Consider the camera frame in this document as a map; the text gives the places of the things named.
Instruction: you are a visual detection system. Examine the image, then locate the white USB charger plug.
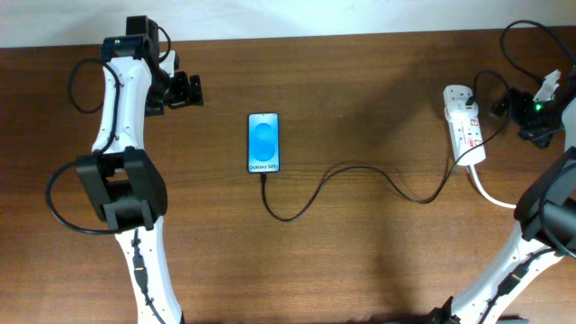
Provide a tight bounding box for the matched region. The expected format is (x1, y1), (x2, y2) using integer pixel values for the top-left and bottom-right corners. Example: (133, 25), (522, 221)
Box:
(445, 100), (478, 122)

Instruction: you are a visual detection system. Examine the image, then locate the white power strip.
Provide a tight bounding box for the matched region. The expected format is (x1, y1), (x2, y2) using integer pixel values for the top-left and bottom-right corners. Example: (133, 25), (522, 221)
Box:
(443, 85), (486, 167)

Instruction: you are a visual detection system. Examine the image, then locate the black USB charging cable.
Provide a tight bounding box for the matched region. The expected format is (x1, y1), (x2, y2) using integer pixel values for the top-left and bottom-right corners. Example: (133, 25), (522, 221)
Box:
(259, 70), (513, 223)

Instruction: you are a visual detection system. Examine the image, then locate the blue Galaxy smartphone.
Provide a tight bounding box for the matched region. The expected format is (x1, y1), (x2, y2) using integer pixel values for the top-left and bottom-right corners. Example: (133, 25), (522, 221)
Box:
(247, 112), (281, 173)

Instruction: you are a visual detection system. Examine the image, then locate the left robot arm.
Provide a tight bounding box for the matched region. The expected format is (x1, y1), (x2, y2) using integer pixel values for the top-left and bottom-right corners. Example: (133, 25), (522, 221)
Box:
(76, 15), (203, 324)

